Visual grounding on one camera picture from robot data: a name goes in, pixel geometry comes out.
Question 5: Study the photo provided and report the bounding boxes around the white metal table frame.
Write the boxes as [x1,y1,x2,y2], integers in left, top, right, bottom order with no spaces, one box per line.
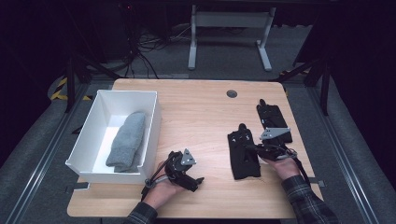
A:
[187,4,277,73]

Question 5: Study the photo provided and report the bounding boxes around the hand-held gripper black cable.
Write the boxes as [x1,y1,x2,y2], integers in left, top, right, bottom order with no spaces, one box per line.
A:
[140,154,176,203]
[290,148,312,189]

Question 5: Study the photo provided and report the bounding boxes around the right hand-held gripper black cable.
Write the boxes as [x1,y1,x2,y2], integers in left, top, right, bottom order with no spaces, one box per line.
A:
[290,148,312,189]

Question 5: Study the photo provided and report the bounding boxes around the left hand-held gripper black cable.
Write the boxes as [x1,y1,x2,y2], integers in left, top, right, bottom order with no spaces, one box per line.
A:
[140,154,176,203]

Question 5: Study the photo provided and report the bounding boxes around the white rectangular box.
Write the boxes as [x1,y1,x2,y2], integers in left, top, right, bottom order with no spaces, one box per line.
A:
[64,90,163,185]

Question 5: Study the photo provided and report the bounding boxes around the person's left hand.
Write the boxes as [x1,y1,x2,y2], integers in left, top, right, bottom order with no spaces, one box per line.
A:
[143,161,186,211]

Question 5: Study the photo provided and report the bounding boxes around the black metal stand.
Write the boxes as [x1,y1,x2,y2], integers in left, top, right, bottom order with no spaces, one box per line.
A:
[63,50,121,114]
[269,54,332,117]

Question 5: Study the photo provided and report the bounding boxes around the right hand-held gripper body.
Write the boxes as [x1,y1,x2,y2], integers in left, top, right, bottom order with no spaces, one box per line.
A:
[257,126,297,162]

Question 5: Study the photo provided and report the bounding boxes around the person's right hand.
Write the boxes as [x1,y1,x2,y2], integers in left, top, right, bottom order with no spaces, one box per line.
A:
[263,154,303,182]

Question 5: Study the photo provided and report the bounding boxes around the yellow black floor tape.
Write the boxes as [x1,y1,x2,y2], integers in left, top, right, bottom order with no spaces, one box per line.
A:
[49,77,93,102]

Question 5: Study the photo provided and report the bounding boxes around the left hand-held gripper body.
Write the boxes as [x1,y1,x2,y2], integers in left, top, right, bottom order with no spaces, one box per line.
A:
[163,147,198,191]

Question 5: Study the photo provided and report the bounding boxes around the black floor cables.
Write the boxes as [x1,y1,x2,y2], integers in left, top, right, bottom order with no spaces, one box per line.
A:
[122,22,191,79]

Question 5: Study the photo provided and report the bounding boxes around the metal floor rail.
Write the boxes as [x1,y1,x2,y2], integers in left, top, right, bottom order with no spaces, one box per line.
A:
[305,86,380,224]
[4,82,90,224]

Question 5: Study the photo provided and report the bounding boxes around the black glove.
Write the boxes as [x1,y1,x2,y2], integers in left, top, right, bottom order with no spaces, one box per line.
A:
[256,98,293,145]
[227,122,262,181]

